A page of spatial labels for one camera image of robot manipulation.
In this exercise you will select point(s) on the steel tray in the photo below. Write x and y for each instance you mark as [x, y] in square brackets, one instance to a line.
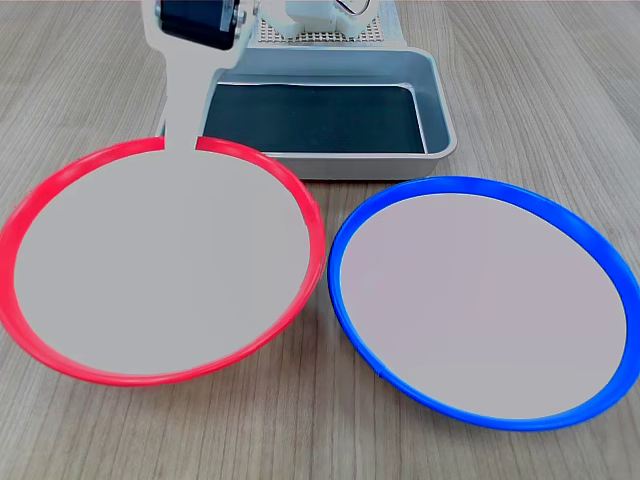
[435, 100]

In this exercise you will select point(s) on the pale perforated base plate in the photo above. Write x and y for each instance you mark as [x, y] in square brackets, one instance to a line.
[270, 32]

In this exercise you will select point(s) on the white plate blue rim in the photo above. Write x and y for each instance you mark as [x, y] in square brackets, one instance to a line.
[480, 310]

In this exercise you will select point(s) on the white plate red rim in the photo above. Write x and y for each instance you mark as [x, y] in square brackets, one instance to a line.
[160, 270]

